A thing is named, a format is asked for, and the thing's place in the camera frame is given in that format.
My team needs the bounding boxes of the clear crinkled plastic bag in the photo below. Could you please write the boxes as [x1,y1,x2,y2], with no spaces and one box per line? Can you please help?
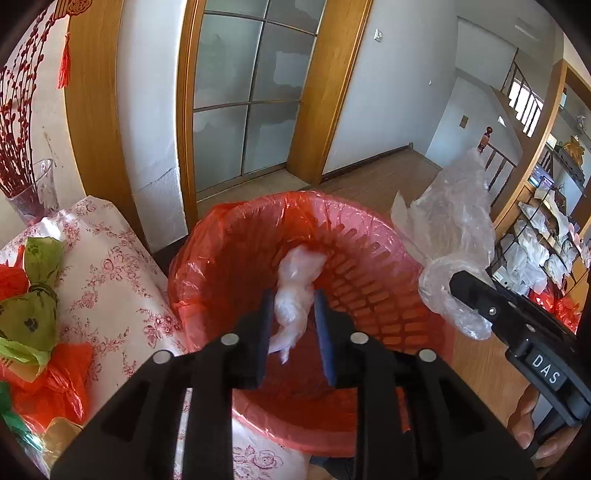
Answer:
[390,148,495,340]

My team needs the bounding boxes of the clear plastic bag front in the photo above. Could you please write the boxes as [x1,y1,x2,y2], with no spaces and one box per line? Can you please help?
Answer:
[269,245,327,364]

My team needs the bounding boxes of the right hand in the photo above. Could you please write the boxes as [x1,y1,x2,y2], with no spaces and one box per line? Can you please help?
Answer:
[507,385,580,468]

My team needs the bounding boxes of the crumpled beige paper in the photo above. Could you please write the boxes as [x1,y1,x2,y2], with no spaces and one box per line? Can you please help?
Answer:
[41,417,82,470]

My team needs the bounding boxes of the wooden display shelf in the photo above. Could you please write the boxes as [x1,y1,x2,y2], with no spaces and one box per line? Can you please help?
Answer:
[486,59,590,330]

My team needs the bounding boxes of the orange plastic bag front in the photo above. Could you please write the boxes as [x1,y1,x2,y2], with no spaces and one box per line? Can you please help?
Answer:
[1,343,93,435]

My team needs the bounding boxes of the dark green plastic bag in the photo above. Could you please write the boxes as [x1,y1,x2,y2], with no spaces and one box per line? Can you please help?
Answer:
[0,381,38,449]

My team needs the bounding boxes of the floral pink white tablecloth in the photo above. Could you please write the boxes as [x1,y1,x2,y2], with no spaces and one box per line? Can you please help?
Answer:
[0,195,311,480]

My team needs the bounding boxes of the light green plastic bag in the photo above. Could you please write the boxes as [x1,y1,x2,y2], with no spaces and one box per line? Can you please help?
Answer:
[1,237,64,374]

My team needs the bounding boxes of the wooden stair railing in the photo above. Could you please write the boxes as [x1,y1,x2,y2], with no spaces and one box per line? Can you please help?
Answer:
[478,60,544,204]

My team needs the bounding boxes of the red bin liner bag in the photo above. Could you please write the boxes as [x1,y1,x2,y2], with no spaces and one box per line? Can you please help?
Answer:
[166,190,456,458]

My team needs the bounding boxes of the glass vase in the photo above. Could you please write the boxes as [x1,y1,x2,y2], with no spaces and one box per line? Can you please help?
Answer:
[7,158,60,226]

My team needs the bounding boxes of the red berry branches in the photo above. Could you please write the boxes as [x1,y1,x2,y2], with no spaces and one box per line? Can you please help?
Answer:
[1,7,56,198]

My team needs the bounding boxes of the glass panel wooden door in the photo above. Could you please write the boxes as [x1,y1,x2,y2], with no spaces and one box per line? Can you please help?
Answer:
[176,1,372,225]

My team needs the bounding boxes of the red tassel knot decoration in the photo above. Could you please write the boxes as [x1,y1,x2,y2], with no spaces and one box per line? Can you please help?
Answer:
[53,0,92,90]

